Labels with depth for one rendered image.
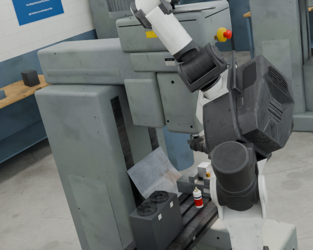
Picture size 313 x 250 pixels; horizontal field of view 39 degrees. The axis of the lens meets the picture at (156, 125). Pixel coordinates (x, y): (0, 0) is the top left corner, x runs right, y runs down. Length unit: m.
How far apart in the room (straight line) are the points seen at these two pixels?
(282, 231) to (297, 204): 1.56
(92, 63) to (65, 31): 4.91
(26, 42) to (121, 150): 4.55
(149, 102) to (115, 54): 0.29
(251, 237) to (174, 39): 0.73
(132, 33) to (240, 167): 0.97
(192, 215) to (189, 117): 0.48
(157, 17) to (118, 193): 1.16
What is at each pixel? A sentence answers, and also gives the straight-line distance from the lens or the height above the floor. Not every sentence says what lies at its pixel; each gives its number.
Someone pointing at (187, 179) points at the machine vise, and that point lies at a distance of 2.35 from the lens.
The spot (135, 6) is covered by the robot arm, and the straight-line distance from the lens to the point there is 1.58.
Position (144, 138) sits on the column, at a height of 1.19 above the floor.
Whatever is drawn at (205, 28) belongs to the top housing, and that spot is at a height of 1.81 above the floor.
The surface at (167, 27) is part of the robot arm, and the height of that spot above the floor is 1.89.
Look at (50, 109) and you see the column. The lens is 2.47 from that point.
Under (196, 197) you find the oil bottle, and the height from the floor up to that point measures 1.00.
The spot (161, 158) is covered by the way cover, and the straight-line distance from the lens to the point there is 2.56.
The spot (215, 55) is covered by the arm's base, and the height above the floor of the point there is 1.77.
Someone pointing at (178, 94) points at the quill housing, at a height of 1.52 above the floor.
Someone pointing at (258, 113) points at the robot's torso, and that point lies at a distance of 1.47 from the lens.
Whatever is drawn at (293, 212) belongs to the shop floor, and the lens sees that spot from 3.80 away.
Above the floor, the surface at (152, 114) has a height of 1.42.
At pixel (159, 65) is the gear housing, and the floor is 1.67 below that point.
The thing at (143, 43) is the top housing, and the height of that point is 1.77.
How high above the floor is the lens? 2.12
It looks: 21 degrees down
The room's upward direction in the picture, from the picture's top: 12 degrees counter-clockwise
